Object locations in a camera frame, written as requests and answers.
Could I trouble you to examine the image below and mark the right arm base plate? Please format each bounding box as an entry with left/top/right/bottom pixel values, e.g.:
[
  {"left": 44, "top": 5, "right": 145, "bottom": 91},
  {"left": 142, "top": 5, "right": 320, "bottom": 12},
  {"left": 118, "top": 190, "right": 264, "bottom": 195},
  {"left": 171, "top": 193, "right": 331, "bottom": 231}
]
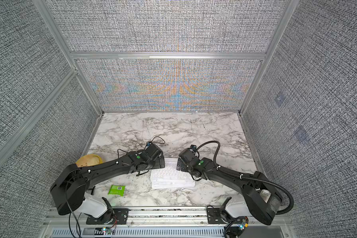
[{"left": 205, "top": 205, "right": 236, "bottom": 224}]

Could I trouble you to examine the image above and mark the green key keyboard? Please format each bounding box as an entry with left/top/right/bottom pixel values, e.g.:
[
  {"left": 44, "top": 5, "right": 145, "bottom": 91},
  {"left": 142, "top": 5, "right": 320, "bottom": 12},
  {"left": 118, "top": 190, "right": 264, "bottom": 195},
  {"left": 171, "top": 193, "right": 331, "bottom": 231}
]
[{"left": 151, "top": 179, "right": 195, "bottom": 189}]

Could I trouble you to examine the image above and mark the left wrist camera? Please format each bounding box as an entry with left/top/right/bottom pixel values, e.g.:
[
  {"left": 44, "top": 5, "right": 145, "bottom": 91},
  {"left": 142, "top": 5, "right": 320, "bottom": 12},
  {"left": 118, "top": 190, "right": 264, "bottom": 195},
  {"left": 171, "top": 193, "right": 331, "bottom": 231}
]
[{"left": 144, "top": 142, "right": 163, "bottom": 160}]

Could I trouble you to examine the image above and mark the aluminium front rail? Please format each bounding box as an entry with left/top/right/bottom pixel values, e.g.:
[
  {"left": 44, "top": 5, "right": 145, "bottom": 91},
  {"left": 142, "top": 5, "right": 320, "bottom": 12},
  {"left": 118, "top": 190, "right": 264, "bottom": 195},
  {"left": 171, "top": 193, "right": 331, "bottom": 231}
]
[{"left": 42, "top": 206, "right": 294, "bottom": 228}]

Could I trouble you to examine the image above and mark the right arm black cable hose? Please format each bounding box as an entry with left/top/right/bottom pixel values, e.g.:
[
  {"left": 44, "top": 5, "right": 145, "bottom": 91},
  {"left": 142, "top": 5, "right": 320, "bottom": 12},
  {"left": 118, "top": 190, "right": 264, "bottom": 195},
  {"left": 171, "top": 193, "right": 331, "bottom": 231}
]
[{"left": 196, "top": 140, "right": 295, "bottom": 215}]

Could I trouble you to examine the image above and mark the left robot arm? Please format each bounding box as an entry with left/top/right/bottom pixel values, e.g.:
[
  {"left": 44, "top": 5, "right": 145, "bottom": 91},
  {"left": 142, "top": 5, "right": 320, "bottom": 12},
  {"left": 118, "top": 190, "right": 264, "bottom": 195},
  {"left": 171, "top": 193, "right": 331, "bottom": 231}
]
[{"left": 50, "top": 151, "right": 165, "bottom": 215}]

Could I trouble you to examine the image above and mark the green snack packet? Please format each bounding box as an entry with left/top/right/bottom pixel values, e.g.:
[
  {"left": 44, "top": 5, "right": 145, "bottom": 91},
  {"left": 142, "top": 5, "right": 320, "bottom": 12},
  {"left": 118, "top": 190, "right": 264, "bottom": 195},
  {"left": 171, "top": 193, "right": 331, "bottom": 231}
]
[{"left": 108, "top": 185, "right": 125, "bottom": 196}]

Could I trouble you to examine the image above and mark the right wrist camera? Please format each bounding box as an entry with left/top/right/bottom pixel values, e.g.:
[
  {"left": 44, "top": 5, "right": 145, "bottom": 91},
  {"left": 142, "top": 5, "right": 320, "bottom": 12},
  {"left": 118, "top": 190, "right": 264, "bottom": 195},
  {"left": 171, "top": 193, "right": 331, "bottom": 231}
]
[{"left": 179, "top": 145, "right": 200, "bottom": 166}]

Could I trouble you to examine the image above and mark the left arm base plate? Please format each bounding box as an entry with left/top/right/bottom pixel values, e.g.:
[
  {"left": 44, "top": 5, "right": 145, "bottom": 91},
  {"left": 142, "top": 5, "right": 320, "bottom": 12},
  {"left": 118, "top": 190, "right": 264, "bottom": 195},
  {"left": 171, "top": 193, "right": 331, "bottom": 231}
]
[{"left": 86, "top": 208, "right": 130, "bottom": 225}]

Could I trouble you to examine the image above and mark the white keyboard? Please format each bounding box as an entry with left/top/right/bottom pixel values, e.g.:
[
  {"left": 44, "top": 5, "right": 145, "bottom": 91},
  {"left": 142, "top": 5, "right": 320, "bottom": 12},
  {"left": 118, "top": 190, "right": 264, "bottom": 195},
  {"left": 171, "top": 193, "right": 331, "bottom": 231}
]
[{"left": 150, "top": 162, "right": 192, "bottom": 182}]

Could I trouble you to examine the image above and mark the yellow bowl with buns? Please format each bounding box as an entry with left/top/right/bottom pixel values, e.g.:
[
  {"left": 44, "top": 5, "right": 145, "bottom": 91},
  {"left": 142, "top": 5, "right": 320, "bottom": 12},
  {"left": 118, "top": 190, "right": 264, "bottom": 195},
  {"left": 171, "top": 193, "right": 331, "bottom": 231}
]
[{"left": 76, "top": 154, "right": 103, "bottom": 167}]

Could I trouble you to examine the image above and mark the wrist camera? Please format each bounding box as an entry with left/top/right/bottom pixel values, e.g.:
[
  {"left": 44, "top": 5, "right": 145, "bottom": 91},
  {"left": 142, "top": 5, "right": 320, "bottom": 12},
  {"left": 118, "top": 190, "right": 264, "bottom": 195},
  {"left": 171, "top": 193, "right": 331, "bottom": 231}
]
[
  {"left": 179, "top": 145, "right": 200, "bottom": 166},
  {"left": 144, "top": 142, "right": 163, "bottom": 160}
]

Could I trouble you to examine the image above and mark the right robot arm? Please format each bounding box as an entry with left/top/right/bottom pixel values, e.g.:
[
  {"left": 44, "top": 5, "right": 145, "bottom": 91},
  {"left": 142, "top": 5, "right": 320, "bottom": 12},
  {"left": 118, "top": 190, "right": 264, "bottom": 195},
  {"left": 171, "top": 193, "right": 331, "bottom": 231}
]
[{"left": 178, "top": 155, "right": 291, "bottom": 225}]

